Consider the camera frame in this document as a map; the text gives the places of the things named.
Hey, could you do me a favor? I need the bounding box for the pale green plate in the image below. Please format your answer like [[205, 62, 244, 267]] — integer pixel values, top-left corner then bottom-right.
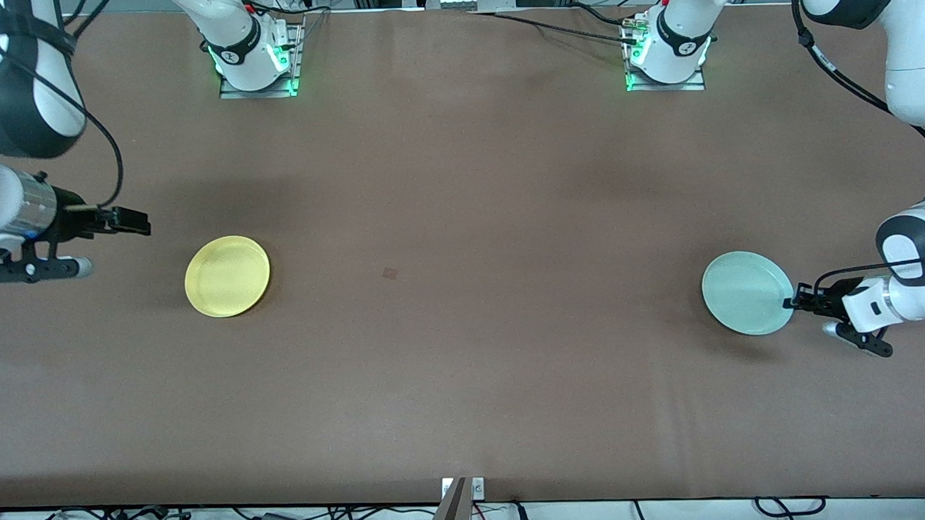
[[700, 249, 797, 338]]

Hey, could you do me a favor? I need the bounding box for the yellow plate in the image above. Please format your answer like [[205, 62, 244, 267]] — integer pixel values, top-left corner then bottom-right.
[[183, 235, 273, 320]]

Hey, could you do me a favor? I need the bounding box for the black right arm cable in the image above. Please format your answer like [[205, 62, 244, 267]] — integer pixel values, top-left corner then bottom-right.
[[0, 0, 127, 215]]

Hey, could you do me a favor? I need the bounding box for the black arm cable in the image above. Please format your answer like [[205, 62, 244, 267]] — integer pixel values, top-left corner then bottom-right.
[[790, 0, 925, 299], [0, 0, 127, 215]]

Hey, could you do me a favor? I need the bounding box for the black looped floor cable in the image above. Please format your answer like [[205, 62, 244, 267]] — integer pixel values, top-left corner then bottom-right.
[[754, 495, 827, 518]]

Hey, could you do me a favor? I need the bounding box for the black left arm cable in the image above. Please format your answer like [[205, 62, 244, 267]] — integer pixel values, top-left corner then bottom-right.
[[790, 0, 925, 299]]

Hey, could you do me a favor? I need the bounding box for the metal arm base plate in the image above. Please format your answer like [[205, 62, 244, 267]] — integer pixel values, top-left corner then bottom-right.
[[623, 9, 707, 93], [218, 23, 304, 100]]

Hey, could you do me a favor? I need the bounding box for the black cable on table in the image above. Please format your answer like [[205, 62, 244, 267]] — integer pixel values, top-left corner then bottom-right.
[[465, 6, 641, 52], [496, 0, 640, 33]]

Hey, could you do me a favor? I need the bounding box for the grey metal post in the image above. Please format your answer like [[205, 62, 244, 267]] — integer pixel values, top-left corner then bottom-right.
[[421, 477, 473, 520]]

